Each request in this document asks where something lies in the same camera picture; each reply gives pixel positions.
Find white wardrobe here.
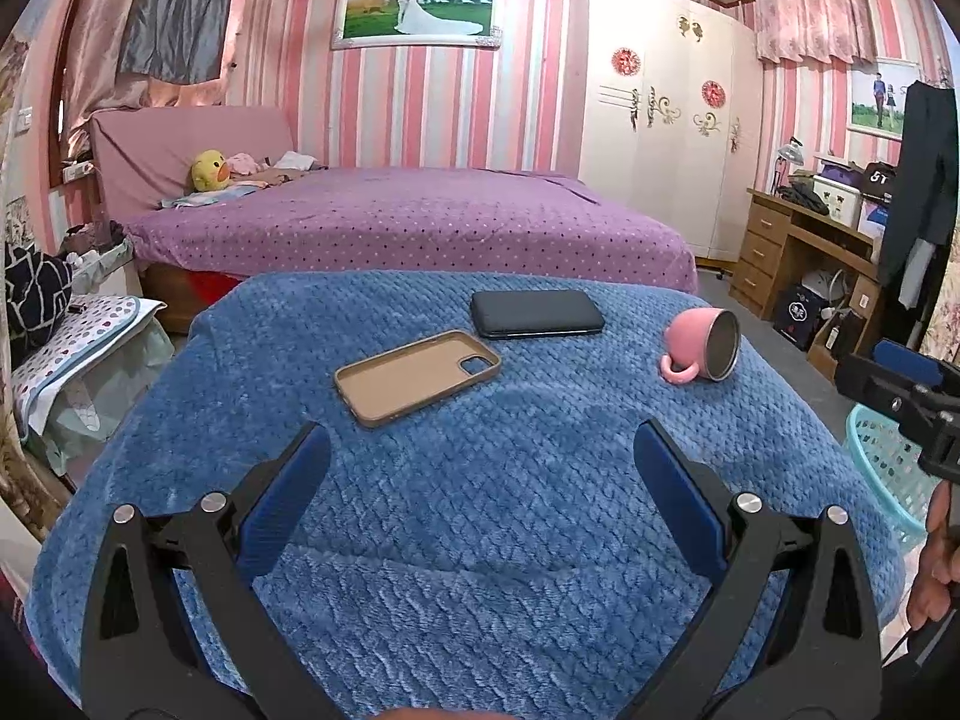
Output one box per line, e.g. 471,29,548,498
577,0,762,263

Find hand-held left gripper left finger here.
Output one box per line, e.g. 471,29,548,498
79,420,333,720

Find yellow duck plush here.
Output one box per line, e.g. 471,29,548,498
190,150,230,192

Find wooden desk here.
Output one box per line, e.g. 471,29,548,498
729,187,901,382

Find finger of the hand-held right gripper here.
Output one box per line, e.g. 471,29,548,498
835,352,938,425
872,339,946,389

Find pink steel-lined mug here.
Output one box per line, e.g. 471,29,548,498
660,307,742,385

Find floral cloth cover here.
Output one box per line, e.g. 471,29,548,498
930,202,960,361

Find grey hanging garment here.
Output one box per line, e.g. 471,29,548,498
896,236,938,308

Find blue fleece blanket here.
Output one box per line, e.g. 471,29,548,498
22,268,908,720

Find black cardboard box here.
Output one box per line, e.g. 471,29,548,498
772,283,830,352

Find white appliance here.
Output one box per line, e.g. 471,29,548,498
801,266,852,301

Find bed with purple bedspread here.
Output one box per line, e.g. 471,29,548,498
90,105,700,335

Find black smartphone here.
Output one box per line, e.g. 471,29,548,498
470,289,607,341

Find light blue cloth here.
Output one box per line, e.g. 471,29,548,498
161,187,248,209

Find white storage box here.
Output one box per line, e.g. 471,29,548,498
814,172,863,230

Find desk lamp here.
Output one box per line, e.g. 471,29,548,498
769,136,805,196

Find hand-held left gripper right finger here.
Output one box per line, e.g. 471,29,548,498
632,418,882,720

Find dark hanging jacket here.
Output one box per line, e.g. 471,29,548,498
877,81,960,290

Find pink satin curtain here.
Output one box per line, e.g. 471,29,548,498
56,0,241,158

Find framed wedding photo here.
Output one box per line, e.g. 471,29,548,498
330,0,505,52

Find beige phone case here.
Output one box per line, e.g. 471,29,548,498
334,330,502,430

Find black white patterned bag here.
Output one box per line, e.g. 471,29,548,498
4,244,76,361

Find pink floral valance curtain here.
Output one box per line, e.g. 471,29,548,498
754,0,878,65

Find light blue plastic basket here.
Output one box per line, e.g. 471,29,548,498
846,403,946,554

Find dark clothes pile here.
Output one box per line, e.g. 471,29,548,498
776,180,832,215

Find grey curtain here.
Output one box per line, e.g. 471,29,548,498
116,0,245,83

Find person's right hand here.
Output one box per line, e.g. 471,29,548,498
904,476,960,632

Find couple photo poster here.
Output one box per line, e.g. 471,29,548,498
847,56,922,142

